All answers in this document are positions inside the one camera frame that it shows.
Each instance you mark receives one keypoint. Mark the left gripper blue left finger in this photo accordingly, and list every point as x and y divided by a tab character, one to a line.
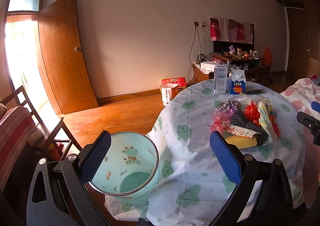
89	164

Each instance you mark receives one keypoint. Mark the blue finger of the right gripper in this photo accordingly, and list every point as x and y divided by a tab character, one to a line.
308	121
315	106

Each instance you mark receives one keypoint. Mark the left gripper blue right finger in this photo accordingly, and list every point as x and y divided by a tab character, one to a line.
226	158

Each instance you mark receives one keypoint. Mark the yellow sponge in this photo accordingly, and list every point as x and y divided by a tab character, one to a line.
242	142

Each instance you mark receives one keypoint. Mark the white red-print paper wrapper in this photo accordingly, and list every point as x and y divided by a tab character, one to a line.
240	131

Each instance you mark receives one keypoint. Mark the orange blue snack wrapper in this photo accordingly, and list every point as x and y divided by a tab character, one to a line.
272	117

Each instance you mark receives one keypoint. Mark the black foam net sleeve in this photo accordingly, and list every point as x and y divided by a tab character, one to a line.
238	119

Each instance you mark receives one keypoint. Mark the pale yellow printed plastic bag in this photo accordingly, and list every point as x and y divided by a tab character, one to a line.
265	108

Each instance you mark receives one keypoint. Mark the red plastic bag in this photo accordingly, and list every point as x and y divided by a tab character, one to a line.
252	114

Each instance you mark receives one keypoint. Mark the purple wrapper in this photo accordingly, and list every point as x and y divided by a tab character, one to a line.
229	107

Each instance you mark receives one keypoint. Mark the mint cartoon trash bin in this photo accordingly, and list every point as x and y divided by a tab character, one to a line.
129	169

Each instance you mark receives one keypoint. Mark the green-patterned white bed sheet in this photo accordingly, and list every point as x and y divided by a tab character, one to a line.
209	159

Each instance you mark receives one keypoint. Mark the dark wooden chair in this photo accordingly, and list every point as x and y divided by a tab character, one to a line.
55	143

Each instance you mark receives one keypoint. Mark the pink plastic bag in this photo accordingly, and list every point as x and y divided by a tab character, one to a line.
221	119

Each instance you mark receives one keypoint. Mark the black flat remote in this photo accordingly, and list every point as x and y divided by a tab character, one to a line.
254	92

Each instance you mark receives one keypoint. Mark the red bag beside desk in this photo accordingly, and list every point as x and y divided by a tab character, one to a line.
267	58

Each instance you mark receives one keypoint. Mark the blue gable-top milk carton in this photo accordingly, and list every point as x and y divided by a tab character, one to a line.
237	82

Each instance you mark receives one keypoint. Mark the red striped blanket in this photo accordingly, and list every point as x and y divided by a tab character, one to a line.
17	126

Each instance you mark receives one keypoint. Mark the white tall milk carton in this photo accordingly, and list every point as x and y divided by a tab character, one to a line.
220	79

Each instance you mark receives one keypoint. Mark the cluttered dark wooden desk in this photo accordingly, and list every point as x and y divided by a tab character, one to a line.
241	56

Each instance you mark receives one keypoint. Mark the small wooden side cabinet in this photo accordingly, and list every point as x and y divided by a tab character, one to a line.
199	75

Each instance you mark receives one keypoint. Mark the red gift box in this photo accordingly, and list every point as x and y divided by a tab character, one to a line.
177	83

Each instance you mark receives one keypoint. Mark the white paper shopping bag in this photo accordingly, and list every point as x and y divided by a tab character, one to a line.
167	92

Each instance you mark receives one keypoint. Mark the white router box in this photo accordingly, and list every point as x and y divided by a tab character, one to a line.
208	66

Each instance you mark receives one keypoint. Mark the red white hanging cloth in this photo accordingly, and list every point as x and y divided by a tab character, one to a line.
232	31

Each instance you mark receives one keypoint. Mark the brown wooden door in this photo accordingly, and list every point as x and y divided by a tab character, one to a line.
65	76

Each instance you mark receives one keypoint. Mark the wall power outlet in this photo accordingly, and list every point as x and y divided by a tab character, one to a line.
199	24

